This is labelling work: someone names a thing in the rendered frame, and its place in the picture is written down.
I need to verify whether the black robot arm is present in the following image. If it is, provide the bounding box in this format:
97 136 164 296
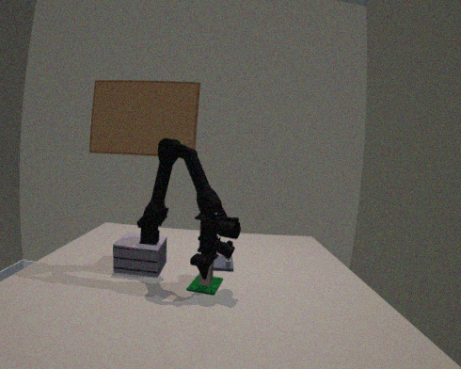
137 138 241 259

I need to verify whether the green circuit board with grey square handle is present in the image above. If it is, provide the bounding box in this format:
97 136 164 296
186 263 223 295

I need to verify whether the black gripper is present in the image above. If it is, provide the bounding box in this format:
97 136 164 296
190 234 219 280

